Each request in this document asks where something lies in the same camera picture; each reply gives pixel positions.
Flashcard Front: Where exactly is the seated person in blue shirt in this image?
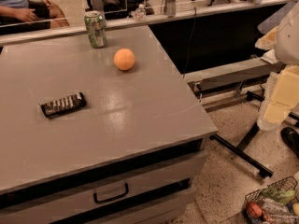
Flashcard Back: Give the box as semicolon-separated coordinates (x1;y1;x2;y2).
0;0;69;35

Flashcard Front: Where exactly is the clear plastic water bottle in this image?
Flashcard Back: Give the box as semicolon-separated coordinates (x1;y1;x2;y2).
131;4;147;21

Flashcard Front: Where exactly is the orange fruit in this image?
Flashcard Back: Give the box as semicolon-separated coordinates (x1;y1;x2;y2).
113;49;135;71

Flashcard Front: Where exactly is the wire basket with groceries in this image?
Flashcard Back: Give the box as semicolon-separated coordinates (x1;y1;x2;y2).
242;176;299;224

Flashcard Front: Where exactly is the metal railing frame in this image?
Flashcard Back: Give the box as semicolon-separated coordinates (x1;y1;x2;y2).
0;0;299;47

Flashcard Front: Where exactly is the black rxbar chocolate bar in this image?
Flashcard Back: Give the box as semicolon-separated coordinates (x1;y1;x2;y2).
40;92;87;119

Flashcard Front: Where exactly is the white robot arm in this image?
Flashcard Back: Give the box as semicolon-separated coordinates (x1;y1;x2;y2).
255;3;299;131

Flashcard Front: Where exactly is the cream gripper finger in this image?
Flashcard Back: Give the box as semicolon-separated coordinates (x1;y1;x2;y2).
257;65;299;131

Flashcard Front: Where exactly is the black metal floor stand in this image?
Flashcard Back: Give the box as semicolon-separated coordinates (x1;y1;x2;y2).
209;91;299;178

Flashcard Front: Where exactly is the black drawer handle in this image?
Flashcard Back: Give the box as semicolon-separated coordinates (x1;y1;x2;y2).
93;183;129;204

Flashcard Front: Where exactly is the green soda can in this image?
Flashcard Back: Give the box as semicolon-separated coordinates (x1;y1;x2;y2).
84;10;107;49

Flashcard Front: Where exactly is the grey cabinet drawer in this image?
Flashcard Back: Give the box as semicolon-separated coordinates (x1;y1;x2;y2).
0;151;207;224

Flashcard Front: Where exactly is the black shoe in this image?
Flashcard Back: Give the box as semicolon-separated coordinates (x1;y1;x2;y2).
280;127;299;159

